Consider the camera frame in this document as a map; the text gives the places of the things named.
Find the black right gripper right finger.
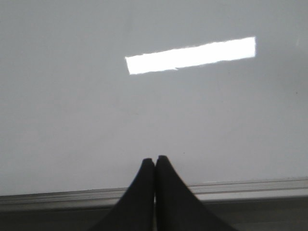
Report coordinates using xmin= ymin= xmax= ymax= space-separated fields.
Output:
xmin=155 ymin=155 xmax=236 ymax=231

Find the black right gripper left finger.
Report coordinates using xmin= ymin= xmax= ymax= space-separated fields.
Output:
xmin=90 ymin=158 xmax=154 ymax=231

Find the white whiteboard with metal frame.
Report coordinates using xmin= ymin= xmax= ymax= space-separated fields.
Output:
xmin=0 ymin=0 xmax=308 ymax=212

